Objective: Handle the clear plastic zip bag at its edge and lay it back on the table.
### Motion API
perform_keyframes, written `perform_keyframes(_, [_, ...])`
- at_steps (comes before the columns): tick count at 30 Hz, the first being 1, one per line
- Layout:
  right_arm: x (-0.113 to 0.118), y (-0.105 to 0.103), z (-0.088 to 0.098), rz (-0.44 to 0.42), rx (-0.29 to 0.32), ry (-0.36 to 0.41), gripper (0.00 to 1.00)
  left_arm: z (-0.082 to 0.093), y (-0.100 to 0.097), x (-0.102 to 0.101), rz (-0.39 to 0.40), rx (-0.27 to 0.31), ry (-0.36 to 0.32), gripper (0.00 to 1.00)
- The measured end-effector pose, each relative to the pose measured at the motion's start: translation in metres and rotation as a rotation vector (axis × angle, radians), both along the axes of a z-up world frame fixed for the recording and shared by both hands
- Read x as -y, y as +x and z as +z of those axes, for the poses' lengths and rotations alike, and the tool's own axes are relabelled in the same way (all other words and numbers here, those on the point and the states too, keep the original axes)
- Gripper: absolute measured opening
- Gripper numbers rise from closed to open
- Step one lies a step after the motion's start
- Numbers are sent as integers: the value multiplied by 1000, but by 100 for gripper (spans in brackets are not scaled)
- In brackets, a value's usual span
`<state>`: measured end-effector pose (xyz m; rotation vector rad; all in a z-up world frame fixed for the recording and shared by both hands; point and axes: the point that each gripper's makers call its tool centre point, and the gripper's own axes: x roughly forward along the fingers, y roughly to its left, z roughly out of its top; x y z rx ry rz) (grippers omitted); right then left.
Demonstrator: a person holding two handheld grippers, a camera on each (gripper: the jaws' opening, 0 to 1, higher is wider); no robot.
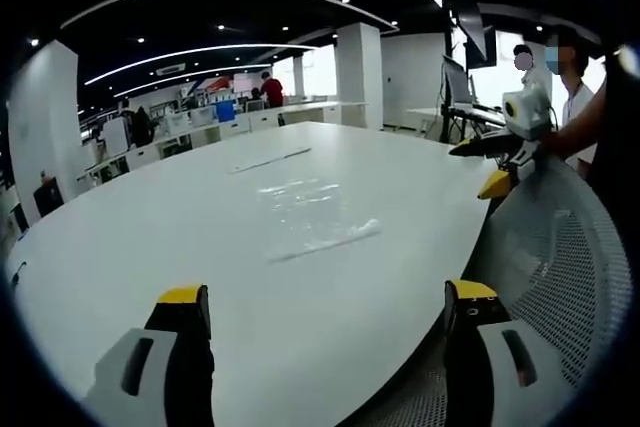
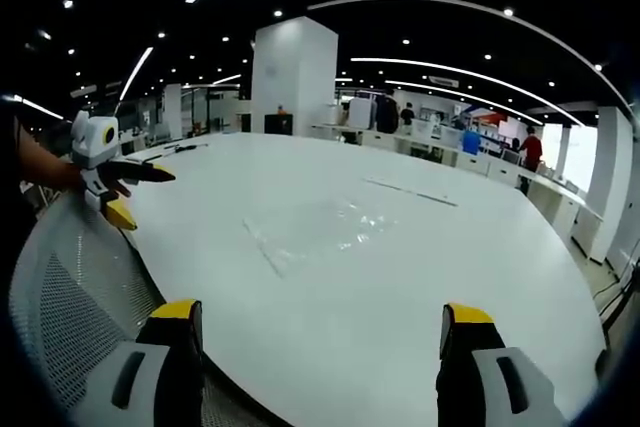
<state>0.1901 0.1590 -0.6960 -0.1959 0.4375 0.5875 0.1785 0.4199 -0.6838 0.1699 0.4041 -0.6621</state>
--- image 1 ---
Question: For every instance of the black office chair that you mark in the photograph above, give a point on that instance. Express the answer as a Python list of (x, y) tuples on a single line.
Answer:
[(49, 199)]

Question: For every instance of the white square pillar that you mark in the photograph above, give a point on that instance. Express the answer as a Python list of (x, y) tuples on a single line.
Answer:
[(359, 74)]

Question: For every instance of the grey mesh chair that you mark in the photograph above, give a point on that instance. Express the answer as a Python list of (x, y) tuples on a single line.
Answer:
[(560, 267)]

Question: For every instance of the computer monitor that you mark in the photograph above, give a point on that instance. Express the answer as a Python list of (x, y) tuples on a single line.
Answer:
[(457, 82)]

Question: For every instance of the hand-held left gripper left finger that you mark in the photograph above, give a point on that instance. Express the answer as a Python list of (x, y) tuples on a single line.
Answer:
[(165, 347)]

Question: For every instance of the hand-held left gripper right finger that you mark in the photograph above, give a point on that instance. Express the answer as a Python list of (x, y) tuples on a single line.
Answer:
[(480, 342)]

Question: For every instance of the hanging black screen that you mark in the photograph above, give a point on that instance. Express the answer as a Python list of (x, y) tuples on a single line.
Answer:
[(475, 37)]

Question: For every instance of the large clear food packaging bag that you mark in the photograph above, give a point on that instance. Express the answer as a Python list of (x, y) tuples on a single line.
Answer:
[(315, 217)]

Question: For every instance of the blue storage box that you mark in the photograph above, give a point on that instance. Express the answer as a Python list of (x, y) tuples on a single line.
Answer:
[(225, 112)]

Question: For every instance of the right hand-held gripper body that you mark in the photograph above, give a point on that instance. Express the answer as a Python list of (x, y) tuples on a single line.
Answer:
[(527, 112)]

